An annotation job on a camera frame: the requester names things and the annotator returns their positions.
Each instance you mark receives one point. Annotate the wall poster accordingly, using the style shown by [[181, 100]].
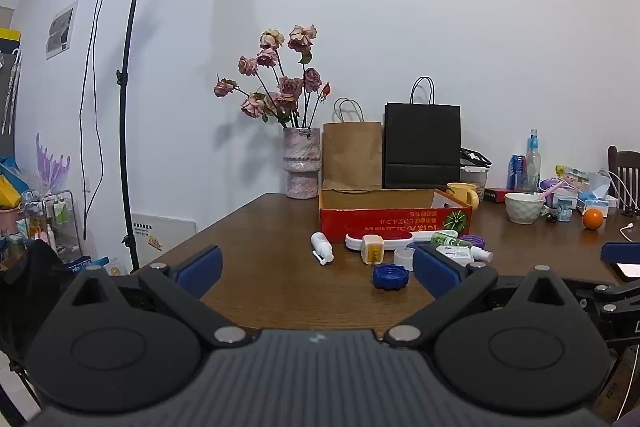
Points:
[[61, 29]]

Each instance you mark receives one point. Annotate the green and white tube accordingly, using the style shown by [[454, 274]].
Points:
[[442, 238]]

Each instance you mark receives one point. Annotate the brown paper bag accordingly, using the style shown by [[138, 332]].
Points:
[[352, 152]]

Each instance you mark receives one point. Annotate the yellow bag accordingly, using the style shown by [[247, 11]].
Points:
[[7, 192]]

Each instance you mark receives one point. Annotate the white bowl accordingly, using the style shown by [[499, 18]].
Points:
[[523, 209]]

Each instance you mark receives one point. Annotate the folded umbrella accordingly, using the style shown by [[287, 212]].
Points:
[[12, 87]]

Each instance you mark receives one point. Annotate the red cardboard box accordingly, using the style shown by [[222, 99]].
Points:
[[390, 219]]

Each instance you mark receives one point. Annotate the dried pink roses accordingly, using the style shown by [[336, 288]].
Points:
[[285, 89]]

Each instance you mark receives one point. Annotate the blue and white tissue box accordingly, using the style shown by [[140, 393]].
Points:
[[597, 202]]

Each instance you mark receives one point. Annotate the white round cap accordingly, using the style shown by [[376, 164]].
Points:
[[402, 258]]

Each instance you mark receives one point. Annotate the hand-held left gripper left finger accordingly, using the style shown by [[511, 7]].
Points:
[[201, 269]]

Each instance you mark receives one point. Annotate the dark wooden chair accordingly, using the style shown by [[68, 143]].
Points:
[[622, 172]]

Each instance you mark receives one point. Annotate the pink marbled vase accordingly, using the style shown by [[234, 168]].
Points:
[[301, 162]]

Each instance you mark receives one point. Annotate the yellow mug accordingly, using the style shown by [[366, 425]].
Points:
[[460, 194]]

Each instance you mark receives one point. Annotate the black paper bag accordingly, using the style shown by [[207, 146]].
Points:
[[422, 142]]

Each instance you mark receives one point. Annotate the purple lid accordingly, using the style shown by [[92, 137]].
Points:
[[475, 241]]

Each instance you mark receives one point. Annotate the blue packet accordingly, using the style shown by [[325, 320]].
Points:
[[90, 266]]

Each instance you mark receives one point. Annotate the black light stand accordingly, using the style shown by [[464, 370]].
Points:
[[126, 117]]

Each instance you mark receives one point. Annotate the blue jar lid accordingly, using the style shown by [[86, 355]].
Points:
[[391, 277]]

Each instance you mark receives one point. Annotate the red and white plastic tool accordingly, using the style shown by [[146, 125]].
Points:
[[357, 238]]

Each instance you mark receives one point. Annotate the white device with yellow window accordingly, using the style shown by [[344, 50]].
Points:
[[372, 251]]

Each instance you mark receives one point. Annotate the purple container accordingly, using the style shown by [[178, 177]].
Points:
[[549, 187]]

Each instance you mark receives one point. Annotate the brown cardboard box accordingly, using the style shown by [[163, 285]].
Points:
[[617, 387]]

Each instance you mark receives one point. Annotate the orange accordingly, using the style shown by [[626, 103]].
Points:
[[592, 219]]

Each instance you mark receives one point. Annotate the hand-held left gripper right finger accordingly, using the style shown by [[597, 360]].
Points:
[[434, 276]]

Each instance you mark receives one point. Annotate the white labelled bottle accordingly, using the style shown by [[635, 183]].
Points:
[[457, 253]]

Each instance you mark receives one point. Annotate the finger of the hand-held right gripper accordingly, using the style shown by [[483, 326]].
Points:
[[621, 252]]

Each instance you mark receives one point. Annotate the white spray bottle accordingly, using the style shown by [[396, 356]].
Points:
[[321, 247]]

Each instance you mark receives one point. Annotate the white cup with blue label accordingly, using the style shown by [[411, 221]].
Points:
[[565, 209]]

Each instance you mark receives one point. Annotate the blue drink can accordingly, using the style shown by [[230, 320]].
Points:
[[516, 172]]

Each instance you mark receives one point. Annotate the printed snack packet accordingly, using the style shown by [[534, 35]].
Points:
[[572, 175]]

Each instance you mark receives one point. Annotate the clear bottle with blue cap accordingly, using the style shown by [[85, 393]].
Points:
[[533, 162]]

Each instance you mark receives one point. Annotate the pink spoon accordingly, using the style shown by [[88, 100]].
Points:
[[549, 192]]

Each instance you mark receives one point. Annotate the small red box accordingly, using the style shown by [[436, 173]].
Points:
[[497, 195]]

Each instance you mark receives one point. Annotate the clear container with black lid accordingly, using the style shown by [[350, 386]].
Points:
[[475, 169]]

